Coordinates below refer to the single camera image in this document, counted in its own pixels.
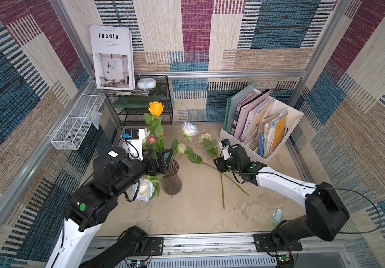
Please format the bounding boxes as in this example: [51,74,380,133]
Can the pink tulip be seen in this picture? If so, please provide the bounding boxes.
[148,136,156,145]

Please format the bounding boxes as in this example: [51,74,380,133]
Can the white tulip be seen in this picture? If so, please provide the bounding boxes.
[142,128,151,143]

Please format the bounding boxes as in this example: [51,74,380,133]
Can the orange rose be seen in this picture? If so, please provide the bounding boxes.
[144,102,165,151]

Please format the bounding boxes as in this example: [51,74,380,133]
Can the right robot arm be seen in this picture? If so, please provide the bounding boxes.
[214,140,350,251]

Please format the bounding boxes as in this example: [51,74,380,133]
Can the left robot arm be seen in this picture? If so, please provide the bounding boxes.
[46,147,173,268]

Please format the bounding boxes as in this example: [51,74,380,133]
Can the white file organizer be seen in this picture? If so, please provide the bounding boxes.
[220,92,304,164]

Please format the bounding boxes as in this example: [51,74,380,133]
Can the orange yellow booklet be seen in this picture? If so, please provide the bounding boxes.
[264,111,288,159]

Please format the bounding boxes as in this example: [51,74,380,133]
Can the pink book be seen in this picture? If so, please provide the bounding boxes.
[231,89,270,140]

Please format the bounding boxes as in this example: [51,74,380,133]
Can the green folder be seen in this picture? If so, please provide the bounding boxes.
[224,82,257,133]

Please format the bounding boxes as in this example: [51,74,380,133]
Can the small light blue object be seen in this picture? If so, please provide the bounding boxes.
[273,209,283,224]

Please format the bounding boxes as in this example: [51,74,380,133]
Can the green glass shelf plate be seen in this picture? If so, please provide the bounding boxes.
[112,97,161,109]

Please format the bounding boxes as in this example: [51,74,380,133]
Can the white round device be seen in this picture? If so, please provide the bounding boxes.
[137,78,156,89]

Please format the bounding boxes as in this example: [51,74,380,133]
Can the Inedia magazine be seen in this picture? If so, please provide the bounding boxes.
[89,25,135,91]

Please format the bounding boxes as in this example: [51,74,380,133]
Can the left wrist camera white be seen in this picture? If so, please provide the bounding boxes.
[122,128,146,160]

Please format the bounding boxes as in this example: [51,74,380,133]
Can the black wire shelf rack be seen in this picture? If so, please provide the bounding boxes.
[105,75,173,126]

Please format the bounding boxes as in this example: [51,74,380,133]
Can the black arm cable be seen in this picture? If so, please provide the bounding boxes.
[313,186,381,235]

